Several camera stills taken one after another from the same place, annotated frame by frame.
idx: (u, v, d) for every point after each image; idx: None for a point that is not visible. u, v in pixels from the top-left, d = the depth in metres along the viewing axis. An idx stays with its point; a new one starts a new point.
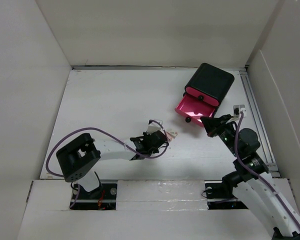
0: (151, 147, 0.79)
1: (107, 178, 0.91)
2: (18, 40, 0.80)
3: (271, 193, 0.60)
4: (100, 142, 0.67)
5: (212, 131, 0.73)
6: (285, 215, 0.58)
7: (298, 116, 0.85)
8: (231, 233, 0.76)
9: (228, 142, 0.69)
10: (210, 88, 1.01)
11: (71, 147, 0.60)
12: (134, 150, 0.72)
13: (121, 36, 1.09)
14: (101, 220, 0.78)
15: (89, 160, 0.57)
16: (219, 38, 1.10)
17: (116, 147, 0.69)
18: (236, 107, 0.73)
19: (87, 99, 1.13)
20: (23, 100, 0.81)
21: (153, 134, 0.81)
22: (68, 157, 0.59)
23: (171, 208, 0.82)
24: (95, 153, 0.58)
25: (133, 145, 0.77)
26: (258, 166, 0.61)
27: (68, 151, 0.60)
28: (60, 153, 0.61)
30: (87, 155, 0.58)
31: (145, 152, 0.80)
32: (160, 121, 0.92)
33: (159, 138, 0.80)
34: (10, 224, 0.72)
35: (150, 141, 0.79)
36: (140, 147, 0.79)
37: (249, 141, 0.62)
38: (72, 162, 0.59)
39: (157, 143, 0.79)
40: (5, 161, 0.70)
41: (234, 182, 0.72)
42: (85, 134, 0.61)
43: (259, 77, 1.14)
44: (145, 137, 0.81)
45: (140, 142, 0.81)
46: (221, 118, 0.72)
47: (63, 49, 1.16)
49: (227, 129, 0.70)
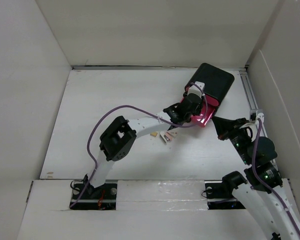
0: (186, 114, 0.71)
1: (111, 177, 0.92)
2: (17, 39, 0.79)
3: (282, 209, 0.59)
4: (133, 121, 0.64)
5: (224, 135, 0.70)
6: (292, 231, 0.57)
7: (298, 116, 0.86)
8: (231, 233, 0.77)
9: (240, 148, 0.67)
10: (211, 88, 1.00)
11: (110, 132, 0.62)
12: (170, 122, 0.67)
13: (121, 36, 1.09)
14: (102, 220, 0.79)
15: (127, 140, 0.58)
16: (219, 39, 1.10)
17: (150, 123, 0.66)
18: (253, 112, 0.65)
19: (86, 99, 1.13)
20: (23, 100, 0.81)
21: (185, 98, 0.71)
22: (110, 141, 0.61)
23: (171, 208, 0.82)
24: (131, 132, 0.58)
25: (167, 116, 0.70)
26: (272, 178, 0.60)
27: (108, 136, 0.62)
28: (102, 138, 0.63)
30: (125, 136, 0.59)
31: (182, 120, 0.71)
32: (200, 85, 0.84)
33: (192, 102, 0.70)
34: (10, 225, 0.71)
35: (184, 107, 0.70)
36: (176, 116, 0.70)
37: (265, 152, 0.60)
38: (113, 145, 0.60)
39: (193, 108, 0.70)
40: (5, 162, 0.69)
41: (233, 182, 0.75)
42: (120, 116, 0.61)
43: (259, 77, 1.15)
44: (179, 104, 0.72)
45: (175, 111, 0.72)
46: (235, 121, 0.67)
47: (62, 49, 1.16)
49: (240, 134, 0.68)
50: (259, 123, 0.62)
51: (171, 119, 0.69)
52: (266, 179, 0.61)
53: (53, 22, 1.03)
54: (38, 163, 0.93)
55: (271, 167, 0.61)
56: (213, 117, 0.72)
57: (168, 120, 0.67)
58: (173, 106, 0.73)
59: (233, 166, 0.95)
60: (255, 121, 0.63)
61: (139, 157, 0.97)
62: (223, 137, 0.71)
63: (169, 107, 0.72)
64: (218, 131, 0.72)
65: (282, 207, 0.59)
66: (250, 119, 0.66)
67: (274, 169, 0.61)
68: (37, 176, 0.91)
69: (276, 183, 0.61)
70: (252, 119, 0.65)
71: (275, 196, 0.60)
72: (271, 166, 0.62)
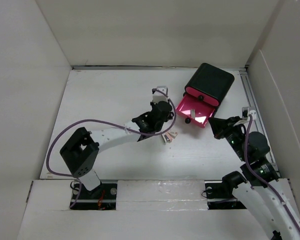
0: (157, 123, 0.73)
1: (107, 177, 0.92)
2: (18, 40, 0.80)
3: (280, 203, 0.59)
4: (96, 133, 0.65)
5: (219, 133, 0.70)
6: (290, 226, 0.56)
7: (298, 116, 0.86)
8: (232, 233, 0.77)
9: (236, 145, 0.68)
10: (210, 88, 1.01)
11: (70, 145, 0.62)
12: (138, 132, 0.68)
13: (121, 36, 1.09)
14: (101, 220, 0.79)
15: (87, 154, 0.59)
16: (219, 38, 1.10)
17: (116, 134, 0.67)
18: (245, 109, 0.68)
19: (86, 99, 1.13)
20: (23, 100, 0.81)
21: (154, 108, 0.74)
22: (71, 155, 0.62)
23: (171, 208, 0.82)
24: (93, 145, 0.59)
25: (136, 126, 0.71)
26: (268, 173, 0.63)
27: (69, 149, 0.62)
28: (63, 151, 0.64)
30: (86, 149, 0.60)
31: (152, 130, 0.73)
32: (162, 89, 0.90)
33: (161, 110, 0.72)
34: (10, 225, 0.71)
35: (154, 116, 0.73)
36: (146, 126, 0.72)
37: (258, 146, 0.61)
38: (74, 158, 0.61)
39: (162, 116, 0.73)
40: (4, 162, 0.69)
41: (233, 181, 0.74)
42: (81, 128, 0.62)
43: (259, 77, 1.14)
44: (149, 114, 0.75)
45: (145, 121, 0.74)
46: (229, 120, 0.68)
47: (62, 49, 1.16)
49: (235, 132, 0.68)
50: (250, 119, 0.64)
51: (140, 129, 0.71)
52: (261, 174, 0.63)
53: (53, 23, 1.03)
54: (38, 164, 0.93)
55: (266, 162, 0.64)
56: (209, 118, 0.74)
57: (136, 130, 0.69)
58: (143, 116, 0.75)
59: (233, 166, 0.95)
60: (247, 117, 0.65)
61: (139, 157, 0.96)
62: (219, 136, 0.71)
63: (139, 117, 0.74)
64: (213, 130, 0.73)
65: (279, 201, 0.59)
66: (243, 116, 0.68)
67: (269, 164, 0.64)
68: (37, 176, 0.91)
69: (272, 178, 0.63)
70: (244, 116, 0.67)
71: (272, 190, 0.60)
72: (266, 161, 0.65)
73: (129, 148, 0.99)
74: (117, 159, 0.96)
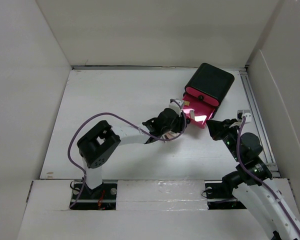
0: (163, 128, 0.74)
1: (107, 177, 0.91)
2: (18, 40, 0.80)
3: (274, 200, 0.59)
4: (116, 128, 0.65)
5: (216, 135, 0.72)
6: (286, 222, 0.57)
7: (298, 116, 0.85)
8: (231, 233, 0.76)
9: (231, 146, 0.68)
10: (210, 87, 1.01)
11: (91, 136, 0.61)
12: (148, 134, 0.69)
13: (121, 36, 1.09)
14: (101, 220, 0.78)
15: (110, 144, 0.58)
16: (218, 38, 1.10)
17: (132, 131, 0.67)
18: (240, 112, 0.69)
19: (86, 99, 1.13)
20: (23, 100, 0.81)
21: (161, 114, 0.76)
22: (90, 146, 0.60)
23: (171, 208, 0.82)
24: (115, 136, 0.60)
25: (146, 128, 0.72)
26: (261, 172, 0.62)
27: (89, 140, 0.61)
28: (80, 142, 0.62)
30: (107, 141, 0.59)
31: (158, 134, 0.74)
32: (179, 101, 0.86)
33: (167, 116, 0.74)
34: (9, 225, 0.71)
35: (160, 121, 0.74)
36: (153, 130, 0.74)
37: (250, 145, 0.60)
38: (93, 149, 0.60)
39: (168, 122, 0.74)
40: (5, 162, 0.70)
41: (233, 181, 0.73)
42: (103, 121, 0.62)
43: (259, 77, 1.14)
44: (155, 119, 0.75)
45: (152, 126, 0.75)
46: (225, 121, 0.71)
47: (62, 49, 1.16)
49: (231, 133, 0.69)
50: (243, 121, 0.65)
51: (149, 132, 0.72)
52: (255, 173, 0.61)
53: (53, 22, 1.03)
54: (38, 164, 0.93)
55: (260, 162, 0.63)
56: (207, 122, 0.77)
57: (147, 131, 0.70)
58: (151, 121, 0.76)
59: (233, 166, 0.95)
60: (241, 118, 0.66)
61: (138, 157, 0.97)
62: (215, 138, 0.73)
63: (147, 122, 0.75)
64: (211, 133, 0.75)
65: (274, 198, 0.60)
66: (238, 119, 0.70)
67: (263, 164, 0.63)
68: (37, 176, 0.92)
69: (267, 177, 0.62)
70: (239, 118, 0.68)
71: (266, 188, 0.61)
72: (260, 161, 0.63)
73: (129, 148, 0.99)
74: (116, 160, 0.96)
